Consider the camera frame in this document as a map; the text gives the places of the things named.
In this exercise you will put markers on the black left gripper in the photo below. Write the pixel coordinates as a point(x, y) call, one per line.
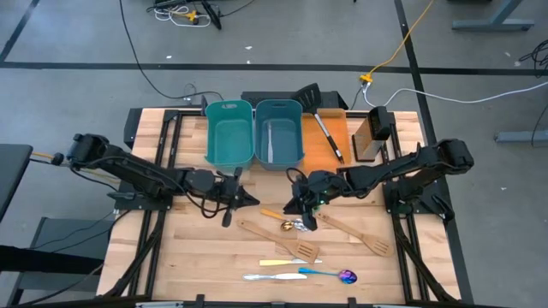
point(210, 184)

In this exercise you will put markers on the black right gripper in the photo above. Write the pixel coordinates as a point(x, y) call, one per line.
point(321, 186)

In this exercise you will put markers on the shiny silver spoon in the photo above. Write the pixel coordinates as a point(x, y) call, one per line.
point(301, 225)

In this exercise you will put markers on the square-headed wooden slotted spatula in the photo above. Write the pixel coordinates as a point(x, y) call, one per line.
point(274, 237)

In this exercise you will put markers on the round-headed wooden slotted spatula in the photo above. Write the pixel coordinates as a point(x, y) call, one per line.
point(355, 233)

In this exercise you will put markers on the plain silver table knife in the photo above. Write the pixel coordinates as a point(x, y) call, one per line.
point(270, 145)

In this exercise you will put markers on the silver butter knife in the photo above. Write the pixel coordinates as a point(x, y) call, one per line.
point(274, 276)

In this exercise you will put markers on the iridescent rainbow spoon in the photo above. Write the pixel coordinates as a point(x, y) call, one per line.
point(347, 276)

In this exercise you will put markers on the black slotted spatula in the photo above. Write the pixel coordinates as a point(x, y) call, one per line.
point(309, 98)

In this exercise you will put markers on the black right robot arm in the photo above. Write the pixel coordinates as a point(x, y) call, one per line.
point(406, 167)

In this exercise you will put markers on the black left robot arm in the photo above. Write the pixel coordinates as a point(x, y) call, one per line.
point(137, 171)

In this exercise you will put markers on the green plastic bin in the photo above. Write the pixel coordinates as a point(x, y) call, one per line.
point(229, 137)

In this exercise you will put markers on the dark teal plastic bin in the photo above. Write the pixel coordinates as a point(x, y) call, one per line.
point(282, 141)

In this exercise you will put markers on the black equipment cart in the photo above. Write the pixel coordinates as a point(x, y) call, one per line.
point(64, 233)

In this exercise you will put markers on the black power strip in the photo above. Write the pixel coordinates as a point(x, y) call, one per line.
point(212, 15)

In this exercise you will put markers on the grey desk leg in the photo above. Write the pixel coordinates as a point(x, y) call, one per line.
point(496, 23)
point(522, 137)

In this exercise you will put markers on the black side table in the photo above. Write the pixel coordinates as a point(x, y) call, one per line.
point(13, 171)

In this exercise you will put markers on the black table frame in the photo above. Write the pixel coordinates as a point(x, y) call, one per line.
point(162, 141)

